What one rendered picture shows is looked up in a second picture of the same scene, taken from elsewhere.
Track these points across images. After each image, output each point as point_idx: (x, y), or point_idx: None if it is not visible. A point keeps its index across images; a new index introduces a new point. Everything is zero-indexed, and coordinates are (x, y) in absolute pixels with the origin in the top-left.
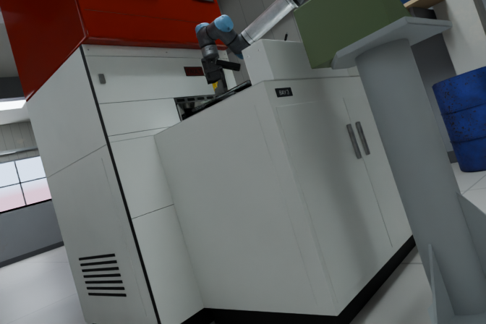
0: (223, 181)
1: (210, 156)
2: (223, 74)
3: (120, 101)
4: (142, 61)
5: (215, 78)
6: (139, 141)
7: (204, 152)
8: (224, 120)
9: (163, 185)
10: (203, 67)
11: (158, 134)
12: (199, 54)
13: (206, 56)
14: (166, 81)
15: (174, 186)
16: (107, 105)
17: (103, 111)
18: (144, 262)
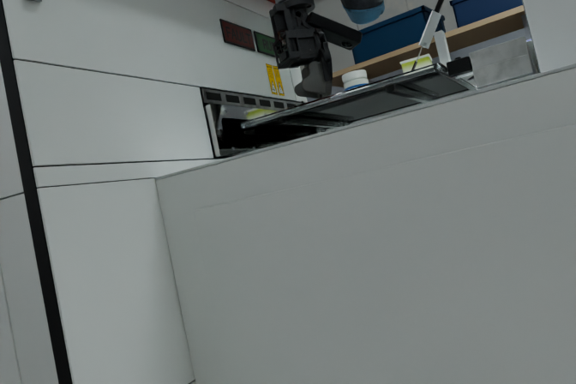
0: (409, 343)
1: (369, 261)
2: (327, 50)
3: (77, 66)
4: None
5: (307, 55)
6: (119, 192)
7: (344, 248)
8: (447, 159)
9: (171, 326)
10: (276, 26)
11: (171, 176)
12: (247, 2)
13: None
14: (186, 42)
15: (207, 332)
16: (39, 69)
17: (27, 86)
18: None
